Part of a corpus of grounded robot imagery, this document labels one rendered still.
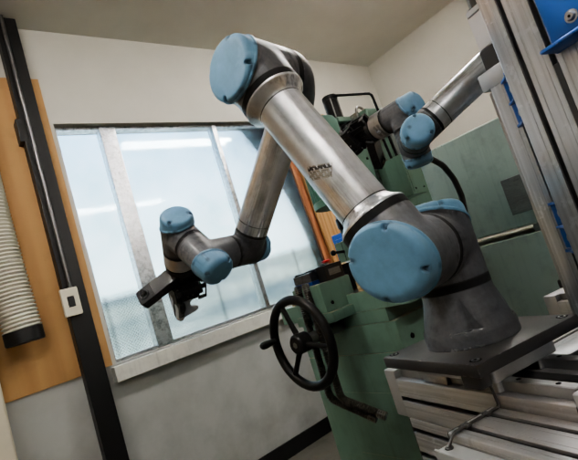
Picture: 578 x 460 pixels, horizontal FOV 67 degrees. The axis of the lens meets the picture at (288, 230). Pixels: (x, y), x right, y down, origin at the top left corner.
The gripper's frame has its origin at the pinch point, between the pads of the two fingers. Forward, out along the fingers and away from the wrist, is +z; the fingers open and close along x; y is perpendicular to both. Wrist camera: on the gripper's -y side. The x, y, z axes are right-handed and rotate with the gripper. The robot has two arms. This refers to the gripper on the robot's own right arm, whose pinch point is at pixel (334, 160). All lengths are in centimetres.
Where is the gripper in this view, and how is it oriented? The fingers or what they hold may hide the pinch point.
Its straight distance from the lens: 144.7
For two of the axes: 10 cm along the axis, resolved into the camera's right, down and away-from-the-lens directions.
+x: -3.9, 7.3, -5.5
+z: -5.8, 2.7, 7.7
